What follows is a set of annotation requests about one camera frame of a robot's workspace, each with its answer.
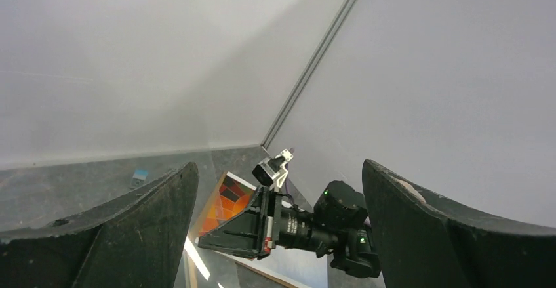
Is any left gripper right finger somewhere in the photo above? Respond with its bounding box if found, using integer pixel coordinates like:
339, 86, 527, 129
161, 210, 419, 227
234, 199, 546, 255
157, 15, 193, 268
361, 159, 555, 287

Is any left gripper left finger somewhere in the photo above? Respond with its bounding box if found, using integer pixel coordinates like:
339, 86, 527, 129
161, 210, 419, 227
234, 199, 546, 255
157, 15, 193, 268
1, 162, 199, 287

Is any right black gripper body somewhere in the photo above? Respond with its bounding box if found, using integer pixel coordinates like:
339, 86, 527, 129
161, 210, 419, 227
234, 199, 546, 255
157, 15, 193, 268
260, 180, 382, 278

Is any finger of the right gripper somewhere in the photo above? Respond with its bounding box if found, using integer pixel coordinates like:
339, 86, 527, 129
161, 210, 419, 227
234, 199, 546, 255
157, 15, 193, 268
197, 187, 264, 260

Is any colourful balloon photo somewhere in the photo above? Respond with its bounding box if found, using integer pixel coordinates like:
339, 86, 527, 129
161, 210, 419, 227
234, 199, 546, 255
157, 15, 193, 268
191, 172, 328, 288

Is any blue white cube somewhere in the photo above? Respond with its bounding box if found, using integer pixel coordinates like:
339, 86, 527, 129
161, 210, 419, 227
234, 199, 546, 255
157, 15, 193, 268
129, 169, 149, 189

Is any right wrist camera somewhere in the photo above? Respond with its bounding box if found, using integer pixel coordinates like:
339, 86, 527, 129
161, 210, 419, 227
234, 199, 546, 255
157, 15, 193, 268
252, 149, 294, 192

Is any right corner aluminium post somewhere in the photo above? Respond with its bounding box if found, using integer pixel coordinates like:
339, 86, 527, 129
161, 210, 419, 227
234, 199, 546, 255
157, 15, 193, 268
260, 0, 358, 150

